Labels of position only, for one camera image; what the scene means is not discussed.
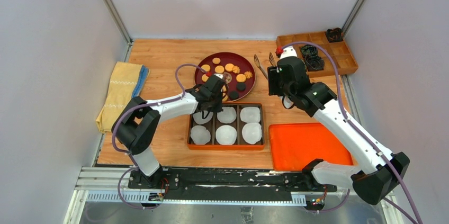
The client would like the wooden compartment tray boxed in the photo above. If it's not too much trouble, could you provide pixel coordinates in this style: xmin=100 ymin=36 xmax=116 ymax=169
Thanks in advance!
xmin=276 ymin=31 xmax=358 ymax=78

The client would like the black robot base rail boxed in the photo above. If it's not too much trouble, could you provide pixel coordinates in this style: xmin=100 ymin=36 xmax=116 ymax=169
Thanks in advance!
xmin=75 ymin=166 xmax=337 ymax=212

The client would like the black sandwich cookie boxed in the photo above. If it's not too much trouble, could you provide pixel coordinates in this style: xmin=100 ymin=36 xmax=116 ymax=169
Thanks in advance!
xmin=228 ymin=91 xmax=239 ymax=101
xmin=236 ymin=83 xmax=246 ymax=92

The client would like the dark red round plate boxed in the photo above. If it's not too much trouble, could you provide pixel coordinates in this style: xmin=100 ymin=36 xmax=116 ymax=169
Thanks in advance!
xmin=194 ymin=52 xmax=256 ymax=102

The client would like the metal tongs white handle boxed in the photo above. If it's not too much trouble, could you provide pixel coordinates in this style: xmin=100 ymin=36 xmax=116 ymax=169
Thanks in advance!
xmin=254 ymin=52 xmax=277 ymax=80

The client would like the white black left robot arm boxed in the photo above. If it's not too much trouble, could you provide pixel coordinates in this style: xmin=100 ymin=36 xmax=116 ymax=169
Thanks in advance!
xmin=112 ymin=74 xmax=226 ymax=189

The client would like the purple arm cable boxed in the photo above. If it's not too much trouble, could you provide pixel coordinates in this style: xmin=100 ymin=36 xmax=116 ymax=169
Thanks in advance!
xmin=280 ymin=41 xmax=425 ymax=224
xmin=111 ymin=64 xmax=211 ymax=211

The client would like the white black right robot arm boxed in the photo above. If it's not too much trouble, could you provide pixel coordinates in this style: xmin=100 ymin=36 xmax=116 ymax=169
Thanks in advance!
xmin=267 ymin=46 xmax=410 ymax=205

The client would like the dark patterned rolled item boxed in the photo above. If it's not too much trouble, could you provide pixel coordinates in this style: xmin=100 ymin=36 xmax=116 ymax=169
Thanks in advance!
xmin=300 ymin=44 xmax=318 ymax=58
xmin=304 ymin=56 xmax=325 ymax=71
xmin=325 ymin=28 xmax=344 ymax=43

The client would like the orange compartment cookie box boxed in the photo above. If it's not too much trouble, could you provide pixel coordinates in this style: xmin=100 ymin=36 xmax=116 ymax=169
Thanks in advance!
xmin=187 ymin=103 xmax=265 ymax=150

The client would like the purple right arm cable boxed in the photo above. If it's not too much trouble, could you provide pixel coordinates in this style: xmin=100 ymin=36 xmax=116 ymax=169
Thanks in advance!
xmin=280 ymin=41 xmax=425 ymax=224

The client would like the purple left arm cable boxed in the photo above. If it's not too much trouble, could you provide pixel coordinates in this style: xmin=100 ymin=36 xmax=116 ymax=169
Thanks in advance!
xmin=111 ymin=64 xmax=211 ymax=211

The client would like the swirl butter cookie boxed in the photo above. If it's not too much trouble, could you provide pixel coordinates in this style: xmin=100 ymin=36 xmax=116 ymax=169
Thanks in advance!
xmin=212 ymin=57 xmax=221 ymax=65
xmin=244 ymin=71 xmax=253 ymax=79
xmin=232 ymin=66 xmax=240 ymax=74

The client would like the orange box lid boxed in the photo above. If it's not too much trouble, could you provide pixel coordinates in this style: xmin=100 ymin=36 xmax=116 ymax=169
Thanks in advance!
xmin=268 ymin=123 xmax=354 ymax=171

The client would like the yellow blue folded towel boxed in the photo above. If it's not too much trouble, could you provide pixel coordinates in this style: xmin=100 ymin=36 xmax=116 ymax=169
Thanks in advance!
xmin=95 ymin=61 xmax=150 ymax=133

